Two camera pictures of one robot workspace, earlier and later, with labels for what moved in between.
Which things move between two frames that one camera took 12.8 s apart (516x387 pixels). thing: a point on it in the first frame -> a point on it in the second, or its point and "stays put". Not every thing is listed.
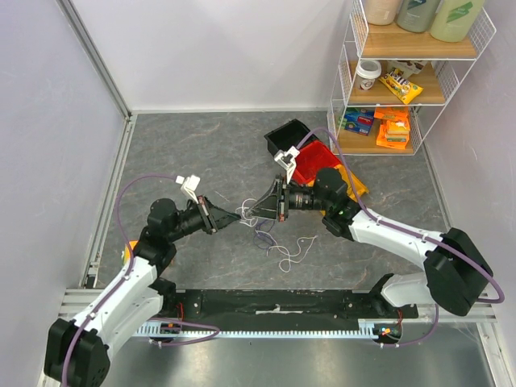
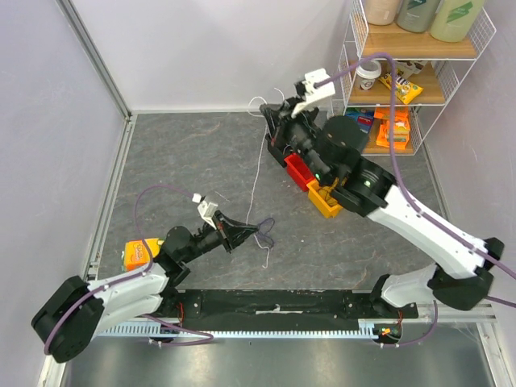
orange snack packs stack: x=393 y=130 stays put
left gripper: x=214 y=217 -> x=236 y=232
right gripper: x=280 y=200 -> x=280 y=126
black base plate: x=284 y=305 stays put
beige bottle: x=381 y=12 stays put
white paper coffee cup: x=367 y=71 stays put
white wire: x=297 y=242 -> x=260 y=163
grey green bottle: x=417 y=15 stays put
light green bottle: x=455 y=19 stays put
